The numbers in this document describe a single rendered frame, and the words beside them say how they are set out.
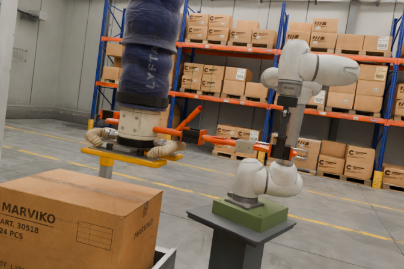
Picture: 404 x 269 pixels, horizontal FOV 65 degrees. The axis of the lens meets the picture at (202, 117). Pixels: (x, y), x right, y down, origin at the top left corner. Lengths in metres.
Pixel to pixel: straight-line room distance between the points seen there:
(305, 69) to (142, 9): 0.66
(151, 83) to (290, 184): 1.04
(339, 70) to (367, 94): 7.18
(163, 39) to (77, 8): 12.10
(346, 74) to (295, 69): 0.18
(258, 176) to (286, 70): 0.86
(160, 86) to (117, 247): 0.64
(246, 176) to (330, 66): 0.91
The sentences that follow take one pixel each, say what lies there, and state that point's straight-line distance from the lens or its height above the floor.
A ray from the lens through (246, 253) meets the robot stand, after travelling 1.97.
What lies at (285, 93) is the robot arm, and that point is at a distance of 1.20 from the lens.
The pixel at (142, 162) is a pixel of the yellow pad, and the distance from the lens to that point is 1.23.
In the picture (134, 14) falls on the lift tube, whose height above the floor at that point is 1.71.
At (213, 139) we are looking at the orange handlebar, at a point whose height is 1.27.
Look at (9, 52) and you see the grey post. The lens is 4.42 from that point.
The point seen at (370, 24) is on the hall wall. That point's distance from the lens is 10.04.
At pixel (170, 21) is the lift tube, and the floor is 1.71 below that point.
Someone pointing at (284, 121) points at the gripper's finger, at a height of 1.38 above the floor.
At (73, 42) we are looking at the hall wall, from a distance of 13.14.
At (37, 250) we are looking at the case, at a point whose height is 0.73.
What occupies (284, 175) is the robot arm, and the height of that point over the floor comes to 1.06.
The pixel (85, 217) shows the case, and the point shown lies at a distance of 1.35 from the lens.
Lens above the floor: 1.41
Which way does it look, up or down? 3 degrees down
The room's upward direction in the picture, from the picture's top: 8 degrees clockwise
